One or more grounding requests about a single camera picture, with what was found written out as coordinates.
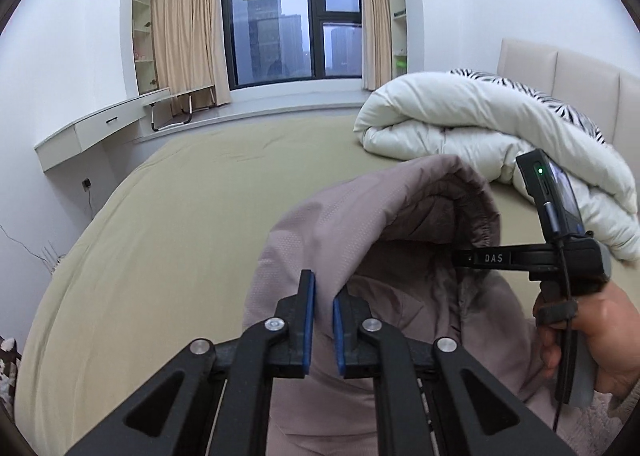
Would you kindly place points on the beige curtain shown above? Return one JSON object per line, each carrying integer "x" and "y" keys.
{"x": 188, "y": 44}
{"x": 377, "y": 68}

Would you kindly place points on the black framed window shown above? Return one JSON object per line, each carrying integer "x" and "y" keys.
{"x": 283, "y": 41}

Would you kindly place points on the white wall desk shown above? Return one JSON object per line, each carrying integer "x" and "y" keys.
{"x": 83, "y": 133}

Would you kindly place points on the beige left curtain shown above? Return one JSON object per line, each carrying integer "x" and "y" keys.
{"x": 188, "y": 44}

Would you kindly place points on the left wall shelf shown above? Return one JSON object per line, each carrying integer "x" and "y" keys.
{"x": 142, "y": 44}

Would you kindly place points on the right wall shelf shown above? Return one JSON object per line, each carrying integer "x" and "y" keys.
{"x": 398, "y": 24}

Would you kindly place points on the beige right curtain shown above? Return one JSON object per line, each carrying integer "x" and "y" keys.
{"x": 377, "y": 68}

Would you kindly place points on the beige padded headboard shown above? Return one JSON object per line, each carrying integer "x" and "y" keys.
{"x": 604, "y": 93}

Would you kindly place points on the zebra print pillow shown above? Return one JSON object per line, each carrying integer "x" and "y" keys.
{"x": 560, "y": 108}

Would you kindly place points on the wall shelf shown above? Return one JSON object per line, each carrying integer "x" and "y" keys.
{"x": 142, "y": 44}
{"x": 398, "y": 24}

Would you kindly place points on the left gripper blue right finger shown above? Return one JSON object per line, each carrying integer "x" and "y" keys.
{"x": 354, "y": 357}

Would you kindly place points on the white folded duvet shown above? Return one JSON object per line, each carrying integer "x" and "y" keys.
{"x": 488, "y": 125}

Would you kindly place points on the mauve puffer jacket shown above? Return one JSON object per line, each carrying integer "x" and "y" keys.
{"x": 388, "y": 238}

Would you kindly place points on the right hand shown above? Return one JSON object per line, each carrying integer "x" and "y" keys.
{"x": 610, "y": 322}

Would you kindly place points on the camera mounted on gripper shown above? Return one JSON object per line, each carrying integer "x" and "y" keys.
{"x": 553, "y": 195}

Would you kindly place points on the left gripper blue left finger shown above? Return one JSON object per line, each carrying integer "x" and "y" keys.
{"x": 292, "y": 354}

